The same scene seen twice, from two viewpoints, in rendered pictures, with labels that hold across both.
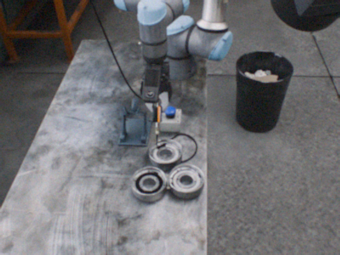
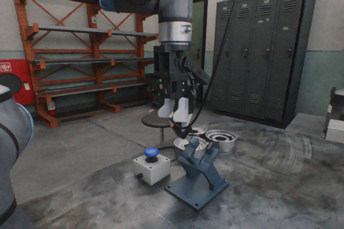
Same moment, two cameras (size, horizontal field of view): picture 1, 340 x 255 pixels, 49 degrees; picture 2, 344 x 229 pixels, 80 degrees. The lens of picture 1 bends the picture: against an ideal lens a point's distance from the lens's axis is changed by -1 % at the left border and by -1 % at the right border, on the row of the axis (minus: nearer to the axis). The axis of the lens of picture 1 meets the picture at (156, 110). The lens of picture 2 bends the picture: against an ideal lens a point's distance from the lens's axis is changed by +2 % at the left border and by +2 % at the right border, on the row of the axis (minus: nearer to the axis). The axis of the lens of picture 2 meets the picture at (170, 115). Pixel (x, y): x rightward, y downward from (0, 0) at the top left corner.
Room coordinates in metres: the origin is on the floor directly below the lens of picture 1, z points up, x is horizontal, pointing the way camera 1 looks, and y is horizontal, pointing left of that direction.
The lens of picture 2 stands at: (1.34, 0.27, 1.12)
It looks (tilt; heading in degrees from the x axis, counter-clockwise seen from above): 17 degrees down; 215
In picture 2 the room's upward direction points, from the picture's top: straight up
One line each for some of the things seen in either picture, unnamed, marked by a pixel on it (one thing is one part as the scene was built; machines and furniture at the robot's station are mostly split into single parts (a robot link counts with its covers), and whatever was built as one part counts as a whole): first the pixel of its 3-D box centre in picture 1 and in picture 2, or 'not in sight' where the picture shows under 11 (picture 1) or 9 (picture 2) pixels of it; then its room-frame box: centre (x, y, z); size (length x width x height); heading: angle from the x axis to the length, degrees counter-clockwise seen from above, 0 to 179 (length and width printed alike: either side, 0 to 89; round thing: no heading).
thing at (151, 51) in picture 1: (153, 46); (176, 35); (0.92, 0.00, 1.15); 0.08 x 0.08 x 0.05
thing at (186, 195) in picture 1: (186, 181); (192, 133); (0.70, -0.07, 0.82); 0.10 x 0.10 x 0.04
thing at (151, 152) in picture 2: (170, 114); (151, 157); (0.97, -0.05, 0.85); 0.04 x 0.04 x 0.05
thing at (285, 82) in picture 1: (260, 93); not in sight; (1.83, -0.66, 0.21); 0.34 x 0.34 x 0.43
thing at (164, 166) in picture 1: (166, 155); (190, 148); (0.82, -0.02, 0.82); 0.10 x 0.10 x 0.04
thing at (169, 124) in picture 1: (170, 119); (150, 167); (0.98, -0.05, 0.82); 0.08 x 0.07 x 0.05; 171
